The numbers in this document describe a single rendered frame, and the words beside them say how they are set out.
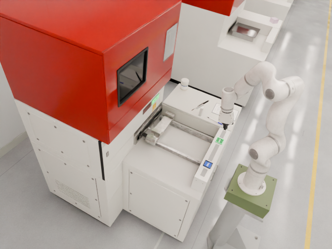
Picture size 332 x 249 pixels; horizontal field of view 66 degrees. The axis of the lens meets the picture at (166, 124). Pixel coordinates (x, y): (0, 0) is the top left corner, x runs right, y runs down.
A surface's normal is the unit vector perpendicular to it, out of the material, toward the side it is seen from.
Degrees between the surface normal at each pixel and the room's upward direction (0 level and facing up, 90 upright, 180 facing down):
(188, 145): 0
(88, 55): 90
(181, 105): 0
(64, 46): 90
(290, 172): 0
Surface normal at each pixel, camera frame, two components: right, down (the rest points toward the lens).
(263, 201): 0.05, -0.75
